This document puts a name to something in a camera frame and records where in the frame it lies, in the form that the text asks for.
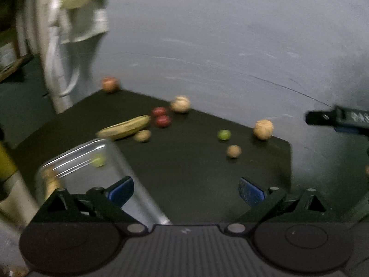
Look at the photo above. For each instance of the long yellow banana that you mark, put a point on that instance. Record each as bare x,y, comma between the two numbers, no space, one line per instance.
124,128

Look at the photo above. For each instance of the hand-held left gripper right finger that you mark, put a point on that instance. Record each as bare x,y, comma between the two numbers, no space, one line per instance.
249,193

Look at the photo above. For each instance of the small brown fruit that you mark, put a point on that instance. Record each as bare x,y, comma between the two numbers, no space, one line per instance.
233,151
142,135

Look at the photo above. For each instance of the metal tray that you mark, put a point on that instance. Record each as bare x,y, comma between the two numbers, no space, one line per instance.
75,161

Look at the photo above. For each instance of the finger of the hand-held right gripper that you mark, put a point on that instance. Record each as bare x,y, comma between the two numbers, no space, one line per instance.
346,118

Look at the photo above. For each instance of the yellow container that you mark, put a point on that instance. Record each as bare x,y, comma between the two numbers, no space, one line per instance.
5,161

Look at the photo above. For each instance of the wooden shelf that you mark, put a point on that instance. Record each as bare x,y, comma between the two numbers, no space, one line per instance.
14,67

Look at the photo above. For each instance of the white hanging cloth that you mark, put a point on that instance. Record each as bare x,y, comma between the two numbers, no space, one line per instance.
80,20

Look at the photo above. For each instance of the red plum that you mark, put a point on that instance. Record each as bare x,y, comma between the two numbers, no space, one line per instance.
162,121
159,111

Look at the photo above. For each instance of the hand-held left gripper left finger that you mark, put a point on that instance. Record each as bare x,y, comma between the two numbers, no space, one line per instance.
122,192

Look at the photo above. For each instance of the walnut near right edge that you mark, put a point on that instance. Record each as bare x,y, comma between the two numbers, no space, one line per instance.
263,129

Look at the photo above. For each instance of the green grape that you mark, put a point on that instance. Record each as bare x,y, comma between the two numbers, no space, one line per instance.
99,161
224,135

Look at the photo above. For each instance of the striped pepino melon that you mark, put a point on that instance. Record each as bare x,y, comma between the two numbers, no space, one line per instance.
180,104

